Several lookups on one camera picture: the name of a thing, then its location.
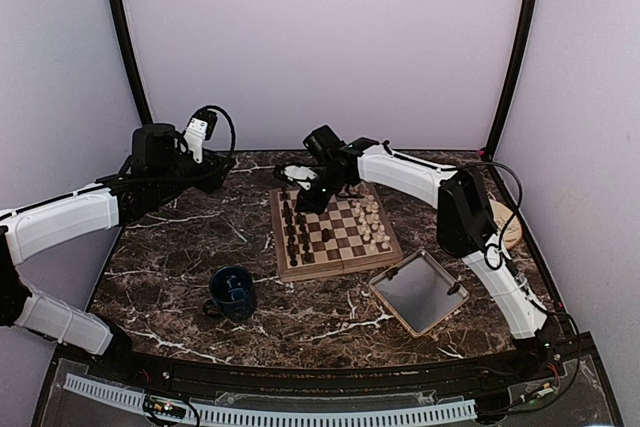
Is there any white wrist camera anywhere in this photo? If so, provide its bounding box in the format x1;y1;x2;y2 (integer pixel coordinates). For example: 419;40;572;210
183;112;217;164
274;164;317;183

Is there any dark blue enamel mug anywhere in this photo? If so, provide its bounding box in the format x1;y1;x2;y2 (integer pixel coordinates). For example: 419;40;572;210
202;265;257;323

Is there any cream floral ceramic plate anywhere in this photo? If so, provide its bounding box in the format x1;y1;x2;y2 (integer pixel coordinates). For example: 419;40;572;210
490;199;523;249

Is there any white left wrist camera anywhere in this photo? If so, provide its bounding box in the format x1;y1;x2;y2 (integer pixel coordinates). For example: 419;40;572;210
183;112;217;164

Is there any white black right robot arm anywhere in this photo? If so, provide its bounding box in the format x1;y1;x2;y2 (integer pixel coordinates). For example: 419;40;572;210
278;125;555;343

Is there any black left frame post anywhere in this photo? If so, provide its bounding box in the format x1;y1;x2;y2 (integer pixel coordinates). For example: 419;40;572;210
108;0;153;125

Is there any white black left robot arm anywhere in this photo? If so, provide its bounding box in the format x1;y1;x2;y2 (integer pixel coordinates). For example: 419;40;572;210
1;105;235;383

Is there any white slotted cable duct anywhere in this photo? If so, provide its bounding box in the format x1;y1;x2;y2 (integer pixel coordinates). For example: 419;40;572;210
63;373;477;426

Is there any white chess pieces row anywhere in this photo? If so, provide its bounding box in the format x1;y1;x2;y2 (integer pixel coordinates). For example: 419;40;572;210
351;194;391;253

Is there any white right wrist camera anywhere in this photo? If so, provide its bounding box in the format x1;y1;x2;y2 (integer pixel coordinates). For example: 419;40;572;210
274;164;317;183

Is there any black right frame post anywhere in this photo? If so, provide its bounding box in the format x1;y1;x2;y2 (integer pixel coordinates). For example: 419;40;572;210
484;0;536;161

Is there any silver metal tray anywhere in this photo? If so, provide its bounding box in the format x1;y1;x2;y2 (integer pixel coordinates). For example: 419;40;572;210
369;250;469;338

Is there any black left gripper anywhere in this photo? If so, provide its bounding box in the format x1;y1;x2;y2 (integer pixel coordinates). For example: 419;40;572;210
151;148;234;201

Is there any wooden folding chess board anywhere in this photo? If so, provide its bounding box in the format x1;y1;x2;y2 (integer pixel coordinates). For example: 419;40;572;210
269;183;403;282

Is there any black frame post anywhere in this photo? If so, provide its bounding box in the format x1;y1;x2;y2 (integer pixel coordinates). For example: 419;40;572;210
484;0;536;161
108;0;153;125

